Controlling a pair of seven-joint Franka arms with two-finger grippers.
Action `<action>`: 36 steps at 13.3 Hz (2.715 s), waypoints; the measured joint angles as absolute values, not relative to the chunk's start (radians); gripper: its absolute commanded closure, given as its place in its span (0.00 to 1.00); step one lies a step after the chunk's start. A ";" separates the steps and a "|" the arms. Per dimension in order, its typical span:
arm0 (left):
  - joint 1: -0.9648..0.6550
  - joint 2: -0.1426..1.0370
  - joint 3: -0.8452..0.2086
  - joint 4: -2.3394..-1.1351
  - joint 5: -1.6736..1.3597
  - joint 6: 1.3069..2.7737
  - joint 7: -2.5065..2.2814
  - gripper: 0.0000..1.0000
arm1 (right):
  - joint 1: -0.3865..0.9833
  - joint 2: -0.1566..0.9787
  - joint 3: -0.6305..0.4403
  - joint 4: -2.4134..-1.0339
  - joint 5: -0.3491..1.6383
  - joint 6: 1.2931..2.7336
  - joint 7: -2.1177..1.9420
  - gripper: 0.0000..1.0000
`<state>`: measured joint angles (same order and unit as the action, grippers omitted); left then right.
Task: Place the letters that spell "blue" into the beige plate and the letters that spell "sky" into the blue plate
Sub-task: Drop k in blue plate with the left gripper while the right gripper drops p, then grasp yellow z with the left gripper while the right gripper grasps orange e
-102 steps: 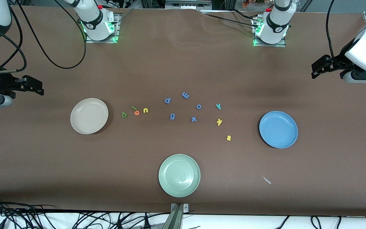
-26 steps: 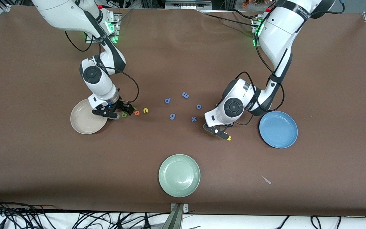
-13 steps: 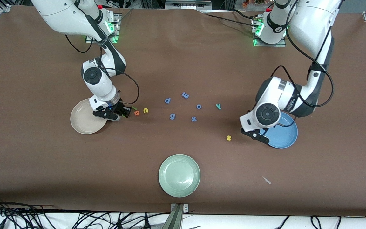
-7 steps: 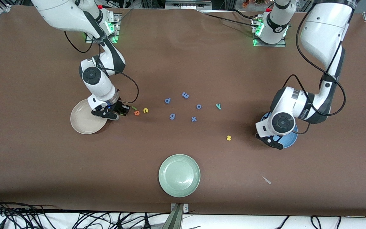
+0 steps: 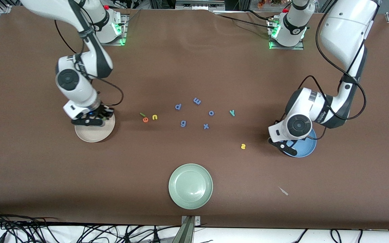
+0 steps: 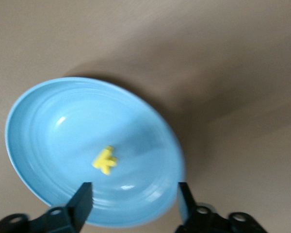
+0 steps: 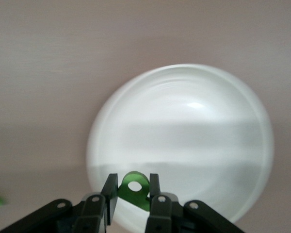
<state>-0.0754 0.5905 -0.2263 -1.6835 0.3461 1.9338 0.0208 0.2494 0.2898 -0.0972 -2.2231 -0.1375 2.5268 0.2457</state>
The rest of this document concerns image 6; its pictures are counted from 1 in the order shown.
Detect yellow foam letter k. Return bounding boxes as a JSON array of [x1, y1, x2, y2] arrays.
[[91, 145, 119, 175]]

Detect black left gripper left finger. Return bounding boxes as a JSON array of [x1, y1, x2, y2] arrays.
[[31, 182, 95, 233]]

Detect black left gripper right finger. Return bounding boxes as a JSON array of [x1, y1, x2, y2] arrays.
[[176, 181, 230, 233]]

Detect blue round plate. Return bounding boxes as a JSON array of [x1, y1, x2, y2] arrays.
[[4, 77, 186, 229]]

